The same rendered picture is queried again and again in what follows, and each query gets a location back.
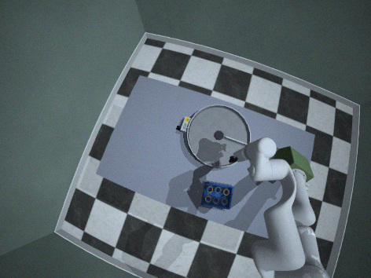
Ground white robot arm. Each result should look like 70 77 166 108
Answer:
244 137 329 278

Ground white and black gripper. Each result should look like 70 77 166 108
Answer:
229 148 249 163

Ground blue tray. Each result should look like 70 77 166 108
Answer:
201 181 233 209

